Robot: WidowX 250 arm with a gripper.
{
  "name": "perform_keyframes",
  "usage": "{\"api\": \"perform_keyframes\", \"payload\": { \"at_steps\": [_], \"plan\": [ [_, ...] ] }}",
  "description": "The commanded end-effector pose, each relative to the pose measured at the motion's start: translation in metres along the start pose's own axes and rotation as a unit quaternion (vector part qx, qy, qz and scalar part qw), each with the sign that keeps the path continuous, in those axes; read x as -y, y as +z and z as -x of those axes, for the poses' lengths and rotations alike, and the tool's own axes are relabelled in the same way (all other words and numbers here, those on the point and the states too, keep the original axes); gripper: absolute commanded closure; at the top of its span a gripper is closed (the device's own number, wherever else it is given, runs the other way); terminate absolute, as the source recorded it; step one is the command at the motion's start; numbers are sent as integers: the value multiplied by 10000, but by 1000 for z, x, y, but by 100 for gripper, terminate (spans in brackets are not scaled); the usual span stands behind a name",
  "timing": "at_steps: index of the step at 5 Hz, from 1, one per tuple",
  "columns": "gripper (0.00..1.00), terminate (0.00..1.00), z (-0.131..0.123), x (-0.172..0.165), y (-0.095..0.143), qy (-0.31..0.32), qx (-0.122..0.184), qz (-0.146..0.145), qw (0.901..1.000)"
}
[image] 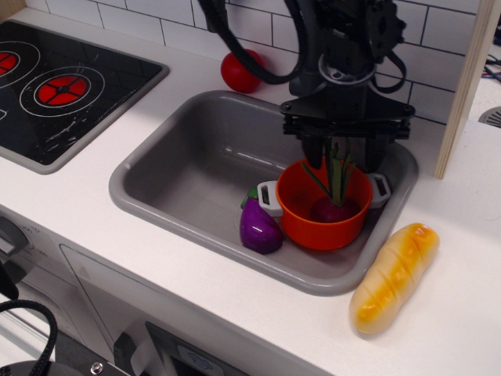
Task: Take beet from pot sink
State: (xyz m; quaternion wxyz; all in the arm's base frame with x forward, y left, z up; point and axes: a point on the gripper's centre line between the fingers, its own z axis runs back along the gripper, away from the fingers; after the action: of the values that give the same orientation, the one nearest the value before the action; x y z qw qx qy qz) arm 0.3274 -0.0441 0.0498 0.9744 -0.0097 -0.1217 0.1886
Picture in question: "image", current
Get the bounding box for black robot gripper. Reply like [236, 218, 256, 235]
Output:
[280, 52, 415, 172]

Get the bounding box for purple toy beet green stems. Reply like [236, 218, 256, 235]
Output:
[301, 137, 360, 223]

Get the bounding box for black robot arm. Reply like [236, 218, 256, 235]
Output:
[280, 1, 415, 172]

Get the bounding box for black robot base with screw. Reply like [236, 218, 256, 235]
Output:
[11, 327, 130, 376]

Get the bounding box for grey plastic sink basin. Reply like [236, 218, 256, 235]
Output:
[110, 91, 418, 296]

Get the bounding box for dark grey toy faucet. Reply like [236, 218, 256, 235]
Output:
[289, 60, 323, 97]

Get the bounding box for light wooden side panel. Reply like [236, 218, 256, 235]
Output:
[434, 0, 500, 179]

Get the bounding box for purple toy eggplant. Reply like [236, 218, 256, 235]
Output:
[239, 187, 284, 255]

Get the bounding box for toy bread loaf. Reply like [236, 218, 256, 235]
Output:
[349, 223, 440, 334]

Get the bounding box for red toy tomato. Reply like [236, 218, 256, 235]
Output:
[220, 52, 261, 93]

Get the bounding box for round metal vent grille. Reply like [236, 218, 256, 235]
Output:
[478, 107, 501, 128]

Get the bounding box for black toy stovetop red burners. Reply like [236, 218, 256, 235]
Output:
[1, 20, 169, 175]

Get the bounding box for white toy oven front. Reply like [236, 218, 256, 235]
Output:
[1, 210, 242, 375]

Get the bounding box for orange toy pot grey handles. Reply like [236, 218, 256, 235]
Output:
[257, 161, 391, 251]

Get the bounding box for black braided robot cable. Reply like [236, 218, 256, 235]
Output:
[197, 0, 306, 85]

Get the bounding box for black braided cable lower left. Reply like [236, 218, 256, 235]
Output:
[0, 299, 59, 376]

